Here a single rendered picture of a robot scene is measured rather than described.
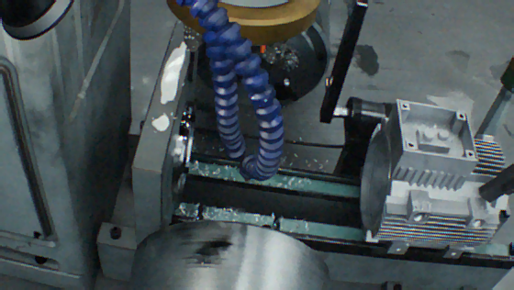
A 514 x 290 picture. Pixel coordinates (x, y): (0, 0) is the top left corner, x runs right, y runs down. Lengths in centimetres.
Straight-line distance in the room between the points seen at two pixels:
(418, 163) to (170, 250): 37
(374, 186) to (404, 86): 50
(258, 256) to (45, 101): 28
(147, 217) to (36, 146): 20
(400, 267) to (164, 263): 50
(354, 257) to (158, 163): 41
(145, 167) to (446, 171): 42
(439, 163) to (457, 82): 74
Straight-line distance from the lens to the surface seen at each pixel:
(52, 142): 64
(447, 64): 157
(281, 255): 61
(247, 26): 58
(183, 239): 62
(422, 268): 101
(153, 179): 69
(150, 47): 138
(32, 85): 58
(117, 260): 91
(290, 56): 96
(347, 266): 98
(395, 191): 80
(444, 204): 85
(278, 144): 50
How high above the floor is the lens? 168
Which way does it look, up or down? 48 degrees down
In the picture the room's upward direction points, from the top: 12 degrees clockwise
